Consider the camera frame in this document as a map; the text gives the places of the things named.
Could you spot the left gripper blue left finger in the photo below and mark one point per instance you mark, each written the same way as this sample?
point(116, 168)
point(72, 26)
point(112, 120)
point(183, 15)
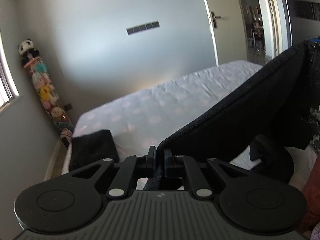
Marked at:
point(146, 164)

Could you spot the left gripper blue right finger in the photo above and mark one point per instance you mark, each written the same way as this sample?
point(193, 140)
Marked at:
point(171, 161)

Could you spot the black denim jeans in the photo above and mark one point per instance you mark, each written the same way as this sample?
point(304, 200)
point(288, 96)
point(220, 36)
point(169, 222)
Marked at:
point(275, 109)

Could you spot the polka dot bed sheet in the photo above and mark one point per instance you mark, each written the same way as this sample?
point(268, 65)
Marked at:
point(147, 117)

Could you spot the folded black garment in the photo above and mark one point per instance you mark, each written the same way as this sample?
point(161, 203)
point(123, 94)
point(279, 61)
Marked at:
point(92, 147)

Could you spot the plush toy column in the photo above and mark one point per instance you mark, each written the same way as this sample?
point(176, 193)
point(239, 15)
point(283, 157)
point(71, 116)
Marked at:
point(49, 97)

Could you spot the panda plush toy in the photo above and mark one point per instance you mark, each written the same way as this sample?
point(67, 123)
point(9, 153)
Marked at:
point(27, 51)

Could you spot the cream bedroom door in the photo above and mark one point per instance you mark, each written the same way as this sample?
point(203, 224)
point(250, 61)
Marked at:
point(229, 38)

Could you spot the dark sliding wardrobe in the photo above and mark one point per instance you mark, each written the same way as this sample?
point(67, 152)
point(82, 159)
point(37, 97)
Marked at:
point(304, 19)

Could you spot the black wall socket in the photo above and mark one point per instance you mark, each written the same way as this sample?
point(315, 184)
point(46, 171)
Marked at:
point(68, 107)

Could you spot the grey wall switch panel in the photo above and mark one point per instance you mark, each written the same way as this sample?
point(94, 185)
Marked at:
point(143, 27)

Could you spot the black door handle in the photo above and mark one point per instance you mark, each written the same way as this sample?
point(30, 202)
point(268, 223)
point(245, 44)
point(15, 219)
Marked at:
point(214, 19)

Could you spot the window frame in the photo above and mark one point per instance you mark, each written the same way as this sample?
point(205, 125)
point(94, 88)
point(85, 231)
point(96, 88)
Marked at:
point(9, 91)

